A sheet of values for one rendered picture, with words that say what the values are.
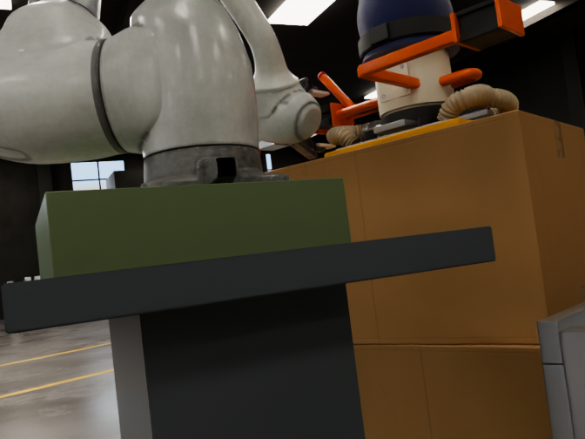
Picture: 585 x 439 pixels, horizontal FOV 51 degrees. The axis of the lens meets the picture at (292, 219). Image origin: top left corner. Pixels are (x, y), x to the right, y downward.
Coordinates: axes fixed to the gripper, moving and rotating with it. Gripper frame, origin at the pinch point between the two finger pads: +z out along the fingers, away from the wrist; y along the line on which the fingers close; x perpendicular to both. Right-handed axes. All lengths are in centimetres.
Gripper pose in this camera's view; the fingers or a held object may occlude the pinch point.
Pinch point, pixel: (326, 120)
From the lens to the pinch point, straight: 158.3
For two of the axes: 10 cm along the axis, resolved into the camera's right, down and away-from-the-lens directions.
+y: 1.2, 9.9, -0.6
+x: 7.2, -1.3, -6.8
